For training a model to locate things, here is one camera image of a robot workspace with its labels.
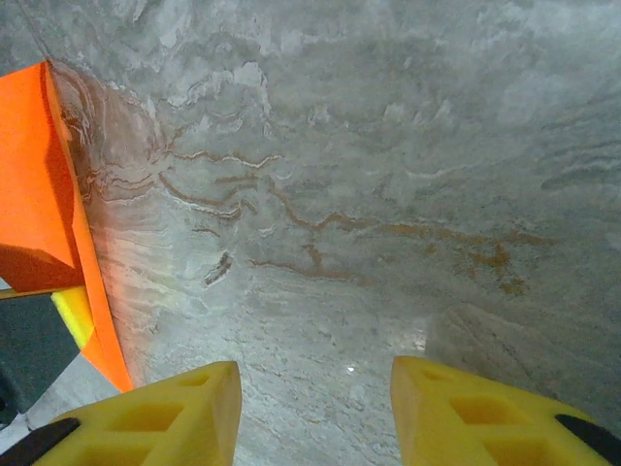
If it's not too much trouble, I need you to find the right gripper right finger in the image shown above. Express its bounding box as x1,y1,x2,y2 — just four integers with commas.
390,355,615,466

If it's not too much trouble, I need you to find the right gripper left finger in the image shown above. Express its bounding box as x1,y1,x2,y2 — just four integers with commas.
31,360,243,466

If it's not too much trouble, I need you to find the orange cloth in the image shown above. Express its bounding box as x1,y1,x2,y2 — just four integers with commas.
0,60,135,393

